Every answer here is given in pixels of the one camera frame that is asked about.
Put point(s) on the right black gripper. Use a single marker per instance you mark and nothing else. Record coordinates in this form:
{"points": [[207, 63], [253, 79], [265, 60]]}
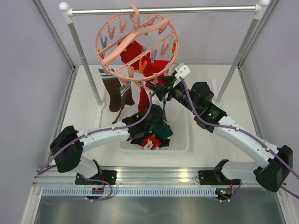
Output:
{"points": [[160, 91]]}

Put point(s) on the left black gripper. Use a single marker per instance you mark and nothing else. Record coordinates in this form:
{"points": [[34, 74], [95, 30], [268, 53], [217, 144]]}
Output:
{"points": [[161, 120]]}

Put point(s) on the teal green sock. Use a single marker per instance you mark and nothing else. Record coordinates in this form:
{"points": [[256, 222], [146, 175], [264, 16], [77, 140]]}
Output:
{"points": [[163, 131]]}

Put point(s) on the red santa sock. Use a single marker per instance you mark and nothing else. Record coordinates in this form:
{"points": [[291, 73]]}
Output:
{"points": [[143, 100], [150, 143]]}

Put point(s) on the black sock white stripes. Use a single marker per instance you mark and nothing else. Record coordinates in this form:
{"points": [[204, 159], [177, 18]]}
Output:
{"points": [[165, 143]]}

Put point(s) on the pink round clip hanger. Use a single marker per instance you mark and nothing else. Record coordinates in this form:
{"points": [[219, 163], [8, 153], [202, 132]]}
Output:
{"points": [[156, 34]]}

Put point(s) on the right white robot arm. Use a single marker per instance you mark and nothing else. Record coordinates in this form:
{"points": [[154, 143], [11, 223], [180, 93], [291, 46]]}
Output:
{"points": [[270, 164]]}

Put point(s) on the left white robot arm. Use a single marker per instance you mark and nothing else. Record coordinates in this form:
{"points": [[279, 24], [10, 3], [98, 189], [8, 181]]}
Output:
{"points": [[68, 147]]}

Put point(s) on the white perforated basket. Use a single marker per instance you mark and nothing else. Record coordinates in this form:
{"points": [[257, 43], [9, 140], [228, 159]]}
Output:
{"points": [[177, 119]]}

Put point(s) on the brown striped sock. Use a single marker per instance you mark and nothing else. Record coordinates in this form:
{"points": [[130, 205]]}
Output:
{"points": [[126, 99], [112, 85]]}

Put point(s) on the red sock white letters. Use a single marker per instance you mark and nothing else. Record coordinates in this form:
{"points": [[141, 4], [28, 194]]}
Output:
{"points": [[143, 66]]}

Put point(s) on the metal drying rack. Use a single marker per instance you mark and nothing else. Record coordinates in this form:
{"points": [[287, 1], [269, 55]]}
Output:
{"points": [[258, 10]]}

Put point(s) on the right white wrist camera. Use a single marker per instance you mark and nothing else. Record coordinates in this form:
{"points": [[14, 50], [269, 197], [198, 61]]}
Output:
{"points": [[182, 71]]}

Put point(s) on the metal base rail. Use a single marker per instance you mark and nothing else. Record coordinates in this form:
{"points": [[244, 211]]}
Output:
{"points": [[156, 176]]}

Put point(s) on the white slotted cable duct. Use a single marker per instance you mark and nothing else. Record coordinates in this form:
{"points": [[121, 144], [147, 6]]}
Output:
{"points": [[129, 191]]}

